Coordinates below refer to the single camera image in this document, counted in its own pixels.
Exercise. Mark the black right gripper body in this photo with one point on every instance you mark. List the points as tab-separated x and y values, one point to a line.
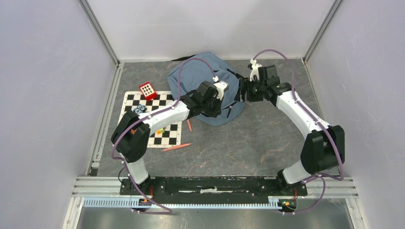
254	90

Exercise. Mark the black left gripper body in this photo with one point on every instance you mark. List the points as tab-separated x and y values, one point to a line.
211	108

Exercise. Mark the orange pencil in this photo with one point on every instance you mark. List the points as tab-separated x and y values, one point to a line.
189	125
176	147

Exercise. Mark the blue student backpack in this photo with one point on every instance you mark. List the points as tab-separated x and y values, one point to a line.
187	76

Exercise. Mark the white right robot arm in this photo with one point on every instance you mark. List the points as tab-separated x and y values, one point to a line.
324	144

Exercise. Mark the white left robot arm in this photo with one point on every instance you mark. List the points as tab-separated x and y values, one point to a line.
131	136

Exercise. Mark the black white chessboard mat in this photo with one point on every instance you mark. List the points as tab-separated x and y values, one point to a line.
172	135

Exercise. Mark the red white toy block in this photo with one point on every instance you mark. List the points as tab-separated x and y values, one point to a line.
148	91

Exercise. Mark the blue owl toy figure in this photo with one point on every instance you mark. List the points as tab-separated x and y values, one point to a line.
140	109

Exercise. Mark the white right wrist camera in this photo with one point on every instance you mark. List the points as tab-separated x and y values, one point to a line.
254	67

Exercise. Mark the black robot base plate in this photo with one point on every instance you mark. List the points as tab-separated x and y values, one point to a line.
212	190

